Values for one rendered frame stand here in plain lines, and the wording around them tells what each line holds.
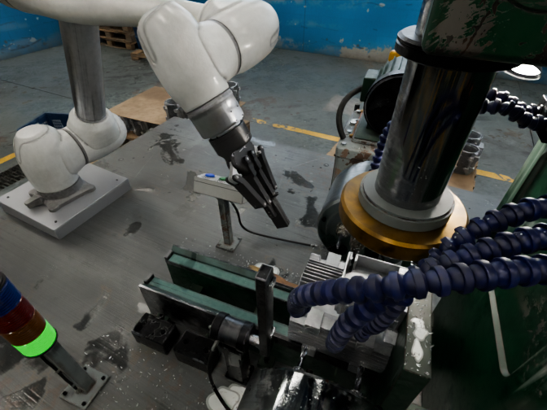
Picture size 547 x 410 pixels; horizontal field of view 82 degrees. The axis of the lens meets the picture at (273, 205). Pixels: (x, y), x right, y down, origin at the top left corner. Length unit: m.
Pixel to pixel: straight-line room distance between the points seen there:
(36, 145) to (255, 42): 0.91
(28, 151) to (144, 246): 0.49
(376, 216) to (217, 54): 0.36
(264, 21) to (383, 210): 0.41
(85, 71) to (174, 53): 0.70
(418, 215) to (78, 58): 1.05
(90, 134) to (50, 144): 0.13
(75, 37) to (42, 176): 0.50
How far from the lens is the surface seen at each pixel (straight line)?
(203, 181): 0.97
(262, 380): 0.54
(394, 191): 0.44
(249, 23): 0.64
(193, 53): 0.55
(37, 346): 0.77
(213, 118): 0.55
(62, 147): 1.36
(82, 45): 1.16
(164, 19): 0.56
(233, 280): 0.89
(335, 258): 0.74
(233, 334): 0.67
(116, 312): 1.07
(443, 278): 0.25
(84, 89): 1.26
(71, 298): 1.17
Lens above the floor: 1.63
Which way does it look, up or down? 41 degrees down
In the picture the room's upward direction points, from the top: straight up
